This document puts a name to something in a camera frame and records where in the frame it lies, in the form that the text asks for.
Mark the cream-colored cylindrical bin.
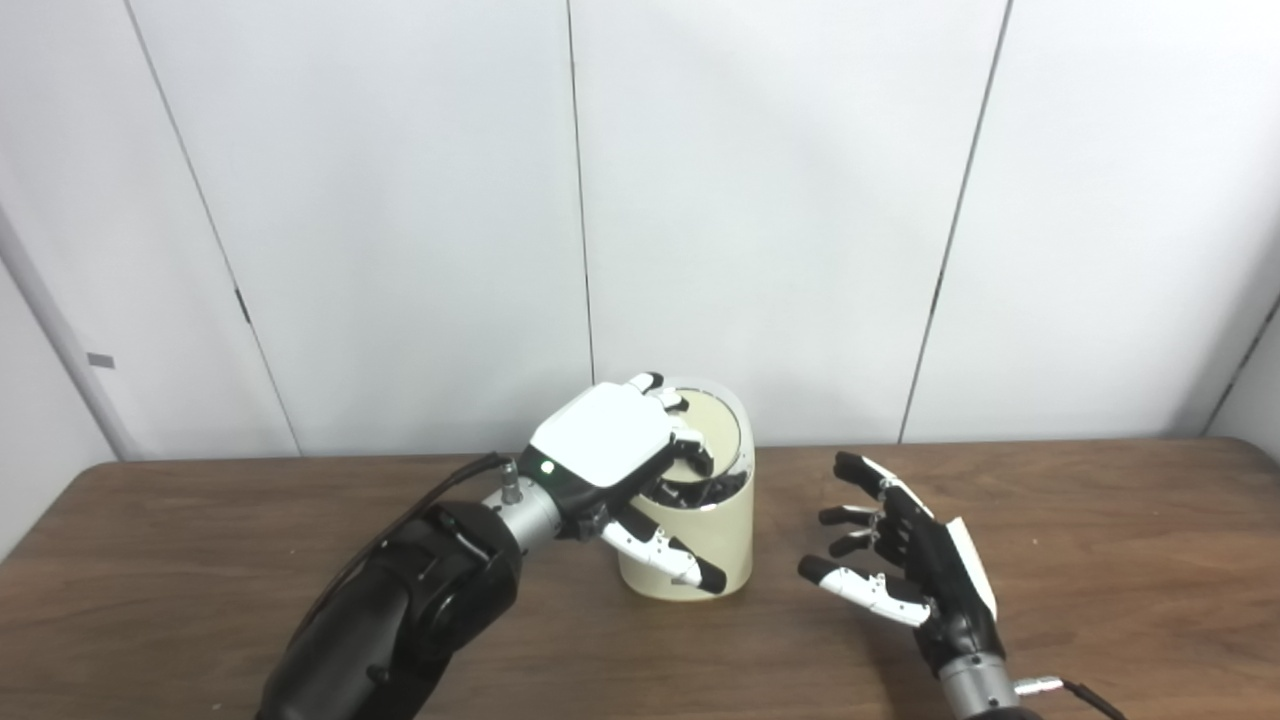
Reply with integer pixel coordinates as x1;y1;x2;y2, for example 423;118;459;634
617;378;755;602

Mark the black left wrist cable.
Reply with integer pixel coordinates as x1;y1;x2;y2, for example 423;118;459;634
300;452;516;641

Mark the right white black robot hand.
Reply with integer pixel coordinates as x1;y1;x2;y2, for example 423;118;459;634
798;451;1001;681

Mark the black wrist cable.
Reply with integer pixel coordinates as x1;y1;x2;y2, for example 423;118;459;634
300;452;516;641
1015;676;1126;720

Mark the round cream bin lid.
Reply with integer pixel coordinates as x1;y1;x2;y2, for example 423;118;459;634
665;390;743;486

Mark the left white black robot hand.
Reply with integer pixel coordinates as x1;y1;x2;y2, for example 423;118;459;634
523;372;728;595

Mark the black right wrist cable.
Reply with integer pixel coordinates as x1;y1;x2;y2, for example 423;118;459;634
1015;676;1126;720

